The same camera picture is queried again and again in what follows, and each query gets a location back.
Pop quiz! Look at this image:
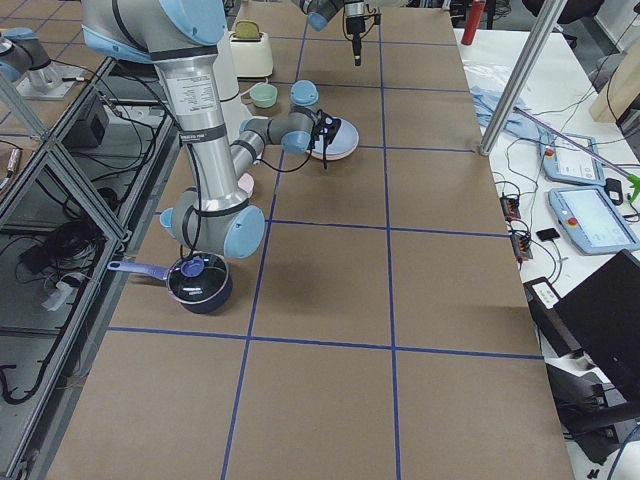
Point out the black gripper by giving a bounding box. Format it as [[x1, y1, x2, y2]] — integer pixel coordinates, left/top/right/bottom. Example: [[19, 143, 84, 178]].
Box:
[[312, 112, 335, 150], [344, 17, 367, 67]]

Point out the blue plate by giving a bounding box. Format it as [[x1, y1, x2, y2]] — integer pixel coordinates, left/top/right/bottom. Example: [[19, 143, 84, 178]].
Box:
[[331, 118, 359, 148]]

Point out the pink plate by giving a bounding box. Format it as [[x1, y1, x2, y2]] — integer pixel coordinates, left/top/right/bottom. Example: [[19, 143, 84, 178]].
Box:
[[311, 145, 356, 162]]

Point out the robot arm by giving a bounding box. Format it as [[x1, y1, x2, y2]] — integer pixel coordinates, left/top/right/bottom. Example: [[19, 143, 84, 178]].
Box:
[[82, 1, 327, 259], [293, 0, 367, 67]]

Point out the green bowl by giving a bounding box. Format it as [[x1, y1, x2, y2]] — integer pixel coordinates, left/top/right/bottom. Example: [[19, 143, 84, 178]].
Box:
[[249, 82, 278, 109]]

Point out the pink bowl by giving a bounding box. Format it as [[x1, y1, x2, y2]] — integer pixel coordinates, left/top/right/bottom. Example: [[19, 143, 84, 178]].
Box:
[[238, 173, 255, 197]]

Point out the cream toaster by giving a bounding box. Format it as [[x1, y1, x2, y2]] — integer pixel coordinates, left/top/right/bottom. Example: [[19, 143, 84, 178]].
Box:
[[230, 20, 274, 78]]

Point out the red bottle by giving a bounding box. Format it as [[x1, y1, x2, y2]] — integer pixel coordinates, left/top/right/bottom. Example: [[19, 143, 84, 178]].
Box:
[[461, 0, 486, 46]]

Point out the blue cup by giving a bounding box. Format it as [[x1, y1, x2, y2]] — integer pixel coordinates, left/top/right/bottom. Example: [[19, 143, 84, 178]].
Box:
[[159, 208, 175, 238]]

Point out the blue cloth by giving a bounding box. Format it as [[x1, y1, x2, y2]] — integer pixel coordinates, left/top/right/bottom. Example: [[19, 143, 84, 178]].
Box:
[[469, 82, 546, 144]]

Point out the dark pot with glass lid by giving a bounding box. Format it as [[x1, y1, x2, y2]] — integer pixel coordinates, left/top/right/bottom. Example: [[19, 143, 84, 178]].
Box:
[[107, 252, 233, 314]]

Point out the far teach pendant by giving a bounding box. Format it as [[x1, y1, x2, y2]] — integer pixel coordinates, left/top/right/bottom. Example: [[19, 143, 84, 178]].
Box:
[[539, 131, 606, 187]]

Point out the teach pendant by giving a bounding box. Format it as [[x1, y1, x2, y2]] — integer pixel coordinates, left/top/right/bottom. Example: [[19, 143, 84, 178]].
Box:
[[539, 131, 606, 187], [547, 186, 639, 255]]

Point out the near teach pendant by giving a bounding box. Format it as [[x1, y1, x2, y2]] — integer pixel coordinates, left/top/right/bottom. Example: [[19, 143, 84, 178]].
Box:
[[547, 186, 639, 255]]

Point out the purple grabber stick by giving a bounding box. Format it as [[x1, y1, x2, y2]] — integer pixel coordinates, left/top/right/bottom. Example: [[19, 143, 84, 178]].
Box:
[[513, 106, 640, 204]]

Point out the black monitor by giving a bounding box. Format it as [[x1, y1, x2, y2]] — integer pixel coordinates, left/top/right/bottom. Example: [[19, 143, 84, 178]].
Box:
[[524, 249, 639, 400]]

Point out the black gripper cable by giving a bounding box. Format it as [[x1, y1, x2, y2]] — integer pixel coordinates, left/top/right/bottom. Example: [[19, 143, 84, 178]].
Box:
[[259, 112, 331, 174]]

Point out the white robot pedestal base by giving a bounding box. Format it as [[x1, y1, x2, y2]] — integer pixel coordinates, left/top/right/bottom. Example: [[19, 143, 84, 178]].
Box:
[[214, 29, 251, 124]]

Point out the aluminium frame post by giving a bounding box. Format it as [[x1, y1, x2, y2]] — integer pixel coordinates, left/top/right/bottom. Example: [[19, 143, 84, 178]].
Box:
[[478, 0, 567, 156]]

